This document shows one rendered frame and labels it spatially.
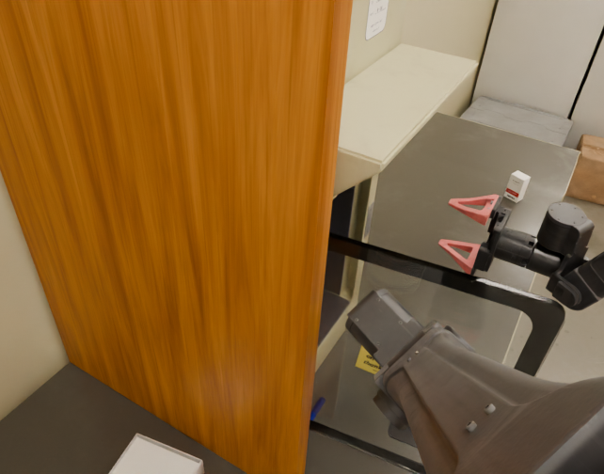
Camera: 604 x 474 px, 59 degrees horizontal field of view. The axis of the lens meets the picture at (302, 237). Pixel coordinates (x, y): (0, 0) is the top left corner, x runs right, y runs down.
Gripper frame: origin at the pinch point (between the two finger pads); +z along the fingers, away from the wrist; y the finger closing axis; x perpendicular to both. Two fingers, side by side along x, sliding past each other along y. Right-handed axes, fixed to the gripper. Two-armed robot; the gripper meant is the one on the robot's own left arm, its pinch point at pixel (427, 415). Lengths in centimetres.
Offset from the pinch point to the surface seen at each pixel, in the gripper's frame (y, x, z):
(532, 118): -230, 3, 207
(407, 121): -23.7, -10.9, -23.3
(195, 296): -0.6, -29.5, -11.4
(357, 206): -31.9, -22.4, 13.2
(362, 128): -20.2, -14.6, -25.0
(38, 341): 11, -67, 15
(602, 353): -83, 58, 174
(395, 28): -44, -19, -17
